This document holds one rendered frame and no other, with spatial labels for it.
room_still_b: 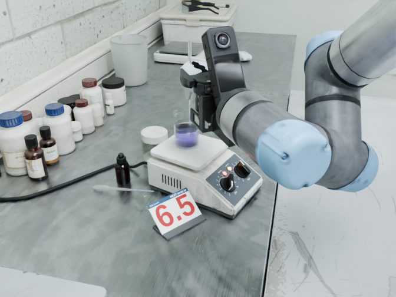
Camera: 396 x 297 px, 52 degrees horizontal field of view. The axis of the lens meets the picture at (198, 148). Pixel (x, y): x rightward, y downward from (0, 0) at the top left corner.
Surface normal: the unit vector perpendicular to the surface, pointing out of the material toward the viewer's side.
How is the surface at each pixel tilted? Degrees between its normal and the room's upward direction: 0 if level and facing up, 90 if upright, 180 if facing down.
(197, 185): 90
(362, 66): 122
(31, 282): 0
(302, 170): 90
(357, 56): 109
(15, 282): 0
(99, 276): 0
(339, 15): 90
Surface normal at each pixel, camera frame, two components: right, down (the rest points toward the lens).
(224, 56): 0.31, -0.03
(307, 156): 0.38, 0.44
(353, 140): 0.48, -0.22
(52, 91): 0.97, 0.11
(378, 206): 0.00, -0.88
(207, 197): -0.54, 0.40
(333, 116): -0.30, -0.31
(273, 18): -0.24, 0.47
